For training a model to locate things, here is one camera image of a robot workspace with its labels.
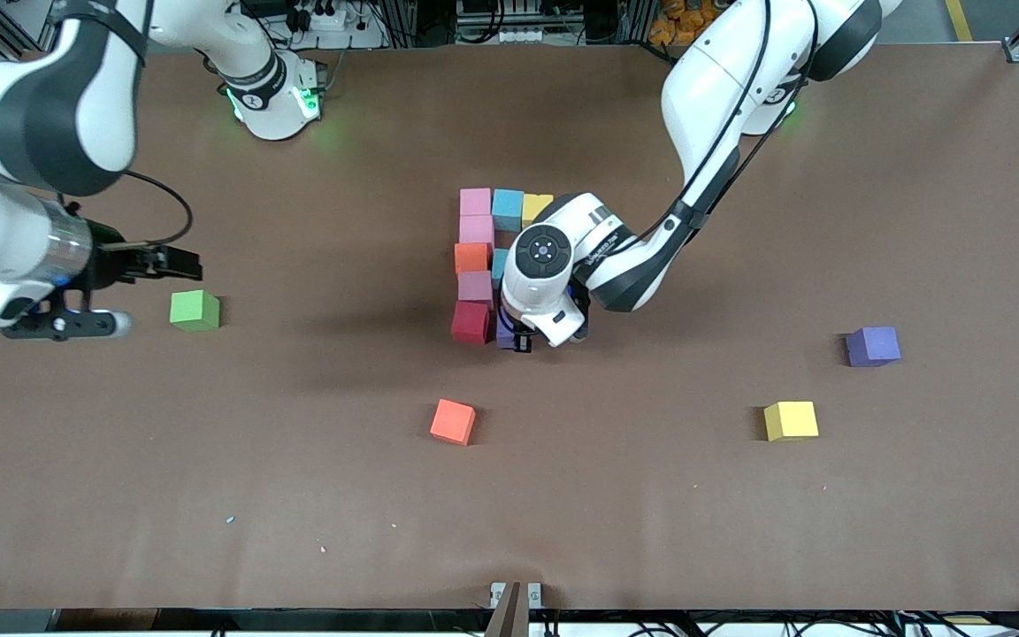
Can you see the orange foam cube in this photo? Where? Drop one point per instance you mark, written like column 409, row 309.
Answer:
column 471, row 258
column 453, row 421

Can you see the green foam cube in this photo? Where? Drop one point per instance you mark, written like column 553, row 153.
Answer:
column 194, row 310

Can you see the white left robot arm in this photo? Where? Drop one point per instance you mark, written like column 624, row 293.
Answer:
column 545, row 252

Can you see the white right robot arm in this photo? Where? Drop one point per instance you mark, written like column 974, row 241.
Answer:
column 32, row 106

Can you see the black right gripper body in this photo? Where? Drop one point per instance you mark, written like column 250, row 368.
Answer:
column 108, row 256

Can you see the white power strip with plugs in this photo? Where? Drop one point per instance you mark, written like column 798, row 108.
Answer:
column 325, row 18

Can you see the cyan foam cube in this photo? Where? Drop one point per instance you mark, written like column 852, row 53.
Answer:
column 507, row 210
column 498, row 264

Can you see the metal table edge bracket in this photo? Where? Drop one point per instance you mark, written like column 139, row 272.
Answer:
column 497, row 593

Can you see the yellow foam cube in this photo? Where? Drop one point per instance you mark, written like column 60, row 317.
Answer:
column 534, row 206
column 791, row 420

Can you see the orange fruit pile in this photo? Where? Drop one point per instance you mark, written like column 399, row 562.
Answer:
column 673, row 26

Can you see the pink foam cube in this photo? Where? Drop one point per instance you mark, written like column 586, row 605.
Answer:
column 476, row 231
column 475, row 203
column 475, row 287

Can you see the purple foam cube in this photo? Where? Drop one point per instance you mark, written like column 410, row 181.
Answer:
column 504, row 334
column 872, row 346

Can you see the red foam cube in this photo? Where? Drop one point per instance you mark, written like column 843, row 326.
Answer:
column 470, row 323

